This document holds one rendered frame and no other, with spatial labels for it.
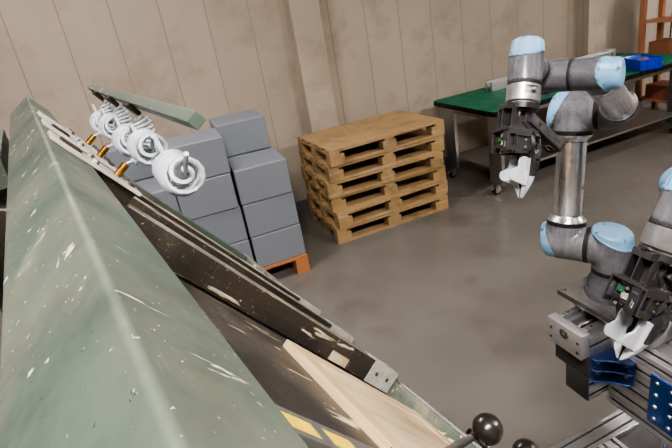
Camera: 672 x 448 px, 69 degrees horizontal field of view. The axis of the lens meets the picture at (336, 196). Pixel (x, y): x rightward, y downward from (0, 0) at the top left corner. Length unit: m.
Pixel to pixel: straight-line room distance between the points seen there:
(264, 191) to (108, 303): 3.56
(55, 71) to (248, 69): 1.67
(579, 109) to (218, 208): 2.80
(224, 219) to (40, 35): 2.22
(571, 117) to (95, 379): 1.52
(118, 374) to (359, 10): 5.24
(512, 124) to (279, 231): 3.02
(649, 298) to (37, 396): 0.90
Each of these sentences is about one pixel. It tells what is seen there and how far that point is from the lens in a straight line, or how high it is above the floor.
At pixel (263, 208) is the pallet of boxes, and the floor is 0.66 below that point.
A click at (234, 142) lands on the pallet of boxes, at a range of 4.16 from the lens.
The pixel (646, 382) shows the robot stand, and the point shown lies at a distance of 1.81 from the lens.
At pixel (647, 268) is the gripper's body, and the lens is 1.01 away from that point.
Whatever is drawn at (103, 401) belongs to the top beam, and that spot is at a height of 1.89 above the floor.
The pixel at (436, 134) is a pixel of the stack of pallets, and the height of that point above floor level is 0.77.
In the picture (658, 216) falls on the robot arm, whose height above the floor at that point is 1.61.
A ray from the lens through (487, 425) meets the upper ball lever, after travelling 0.68.
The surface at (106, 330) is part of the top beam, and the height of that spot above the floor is 1.90.
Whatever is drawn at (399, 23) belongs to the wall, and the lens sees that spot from 5.62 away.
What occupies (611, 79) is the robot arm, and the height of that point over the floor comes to 1.79.
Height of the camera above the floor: 2.03
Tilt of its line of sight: 21 degrees down
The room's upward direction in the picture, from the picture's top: 10 degrees counter-clockwise
